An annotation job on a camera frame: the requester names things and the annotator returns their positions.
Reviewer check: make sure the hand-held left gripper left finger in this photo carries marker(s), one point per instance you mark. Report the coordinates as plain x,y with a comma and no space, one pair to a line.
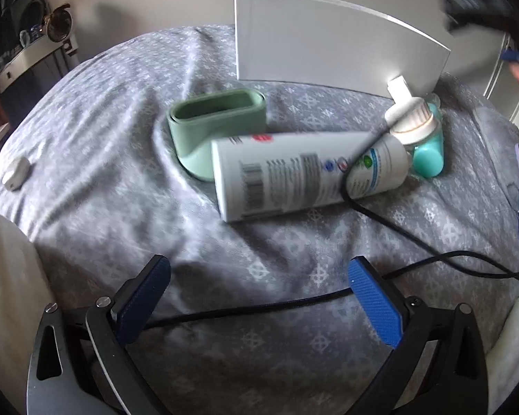
140,307

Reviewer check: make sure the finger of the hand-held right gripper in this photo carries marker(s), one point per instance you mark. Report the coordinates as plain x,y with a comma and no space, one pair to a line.
510,55

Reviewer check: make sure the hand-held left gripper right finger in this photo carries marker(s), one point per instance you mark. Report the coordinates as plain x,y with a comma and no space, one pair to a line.
374,302

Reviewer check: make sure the teal bottle with white cap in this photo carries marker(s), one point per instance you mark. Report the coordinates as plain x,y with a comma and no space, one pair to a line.
428,160

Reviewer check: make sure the large white labelled bottle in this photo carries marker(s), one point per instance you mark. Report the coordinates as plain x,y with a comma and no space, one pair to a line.
285,173

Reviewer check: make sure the white board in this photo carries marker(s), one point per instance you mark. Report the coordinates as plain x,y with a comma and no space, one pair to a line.
320,43

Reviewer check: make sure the mint green holder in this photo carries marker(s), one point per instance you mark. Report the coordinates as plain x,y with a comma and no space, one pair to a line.
225,127

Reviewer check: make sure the white door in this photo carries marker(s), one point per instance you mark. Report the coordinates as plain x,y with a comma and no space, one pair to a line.
508,90

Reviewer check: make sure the grey patterned bedsheet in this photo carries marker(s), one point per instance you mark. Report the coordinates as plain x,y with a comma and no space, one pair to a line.
112,224

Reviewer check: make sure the small white oval object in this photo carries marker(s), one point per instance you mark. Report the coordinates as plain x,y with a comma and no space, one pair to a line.
16,173

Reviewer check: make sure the round gold ornament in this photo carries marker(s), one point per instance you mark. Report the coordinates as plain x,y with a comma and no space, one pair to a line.
58,20

